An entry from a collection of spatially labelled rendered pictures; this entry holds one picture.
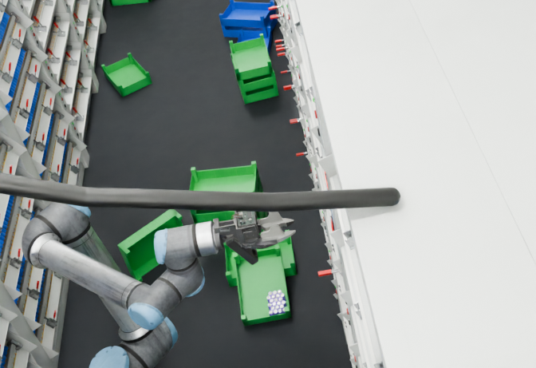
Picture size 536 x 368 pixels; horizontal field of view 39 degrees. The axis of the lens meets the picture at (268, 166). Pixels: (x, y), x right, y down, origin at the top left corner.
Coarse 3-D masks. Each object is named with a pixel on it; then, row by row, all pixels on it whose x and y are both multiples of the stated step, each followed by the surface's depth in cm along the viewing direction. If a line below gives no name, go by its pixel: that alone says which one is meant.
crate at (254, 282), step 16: (240, 256) 326; (272, 256) 328; (240, 272) 326; (256, 272) 325; (272, 272) 324; (240, 288) 322; (256, 288) 321; (272, 288) 320; (240, 304) 313; (256, 304) 318; (288, 304) 310; (256, 320) 310; (272, 320) 313
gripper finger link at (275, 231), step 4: (272, 228) 200; (276, 228) 200; (280, 228) 200; (264, 232) 201; (268, 232) 201; (272, 232) 201; (276, 232) 201; (280, 232) 201; (284, 232) 203; (288, 232) 203; (292, 232) 203; (264, 236) 202; (268, 236) 202; (272, 236) 202; (276, 236) 202; (280, 236) 202; (284, 236) 202; (288, 236) 202; (264, 240) 202; (280, 240) 202
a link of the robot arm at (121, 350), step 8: (120, 344) 271; (104, 352) 267; (112, 352) 266; (120, 352) 265; (128, 352) 267; (96, 360) 265; (104, 360) 264; (112, 360) 263; (120, 360) 262; (128, 360) 263; (136, 360) 266
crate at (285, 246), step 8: (288, 240) 341; (264, 248) 343; (280, 248) 342; (288, 248) 341; (232, 256) 343; (288, 256) 337; (232, 264) 340; (288, 264) 334; (232, 272) 336; (288, 272) 328; (296, 272) 328; (232, 280) 328
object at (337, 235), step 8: (336, 232) 154; (336, 240) 156; (344, 248) 157; (344, 256) 155; (352, 280) 150; (352, 288) 149; (352, 296) 148; (360, 312) 142; (360, 320) 143; (360, 328) 142; (368, 352) 137; (368, 360) 136
